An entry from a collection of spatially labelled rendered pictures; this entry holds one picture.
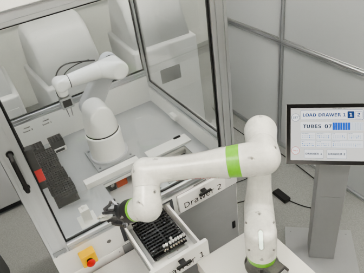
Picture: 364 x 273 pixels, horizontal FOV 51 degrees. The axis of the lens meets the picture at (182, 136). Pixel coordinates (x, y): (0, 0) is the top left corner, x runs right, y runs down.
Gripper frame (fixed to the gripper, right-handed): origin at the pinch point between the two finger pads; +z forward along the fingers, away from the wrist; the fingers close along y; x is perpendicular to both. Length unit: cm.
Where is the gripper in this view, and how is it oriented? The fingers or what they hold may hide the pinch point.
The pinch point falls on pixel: (105, 216)
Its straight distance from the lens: 171.6
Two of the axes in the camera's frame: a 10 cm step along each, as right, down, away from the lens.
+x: -6.5, 4.1, -6.4
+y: -4.8, -8.7, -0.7
